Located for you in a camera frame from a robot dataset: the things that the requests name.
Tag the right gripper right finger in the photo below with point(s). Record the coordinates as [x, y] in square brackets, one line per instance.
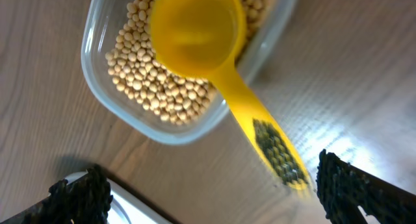
[343, 190]

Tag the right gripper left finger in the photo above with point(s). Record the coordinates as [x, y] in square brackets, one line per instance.
[87, 200]

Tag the soybeans pile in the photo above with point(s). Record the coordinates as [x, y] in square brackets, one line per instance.
[135, 70]

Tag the clear plastic bean container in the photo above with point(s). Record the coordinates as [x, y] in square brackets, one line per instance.
[107, 17]

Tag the yellow measuring scoop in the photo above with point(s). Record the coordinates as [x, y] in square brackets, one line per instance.
[202, 39]

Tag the white digital kitchen scale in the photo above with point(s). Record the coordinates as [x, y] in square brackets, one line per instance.
[127, 209]

